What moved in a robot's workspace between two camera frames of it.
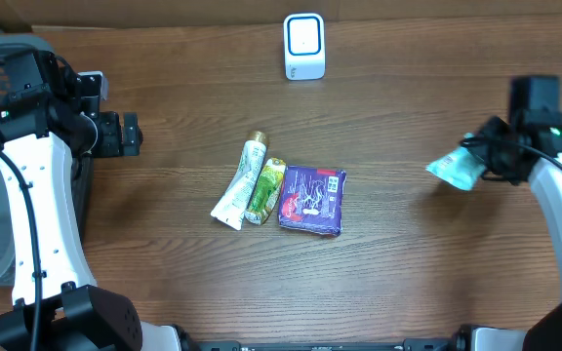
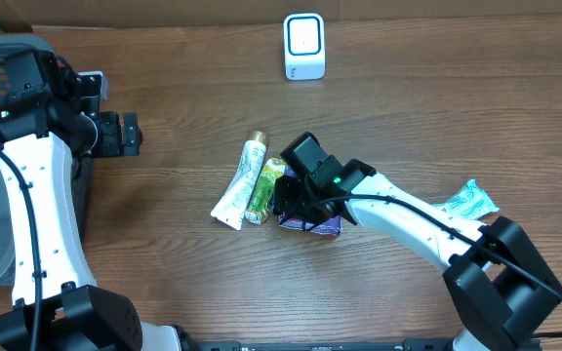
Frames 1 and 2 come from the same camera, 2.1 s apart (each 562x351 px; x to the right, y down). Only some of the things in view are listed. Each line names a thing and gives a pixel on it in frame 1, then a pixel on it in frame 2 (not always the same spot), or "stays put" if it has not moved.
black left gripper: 120,143 stays put
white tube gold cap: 231,209 stays put
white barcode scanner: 303,46 stays put
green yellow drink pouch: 265,191 stays put
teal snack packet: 461,168 → 471,202
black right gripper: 516,177 → 287,200
